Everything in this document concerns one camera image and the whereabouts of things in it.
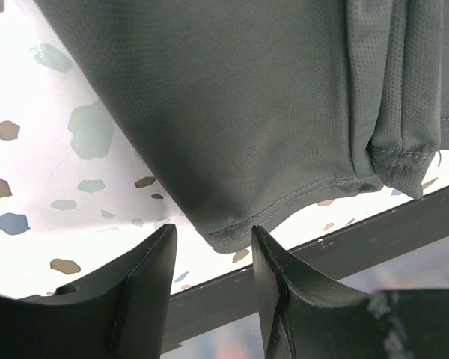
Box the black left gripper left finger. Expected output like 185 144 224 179
0 224 177 359

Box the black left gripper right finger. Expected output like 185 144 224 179
251 226 449 358

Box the grey t shirt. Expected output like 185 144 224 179
37 1 449 254

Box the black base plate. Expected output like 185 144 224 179
162 186 449 358

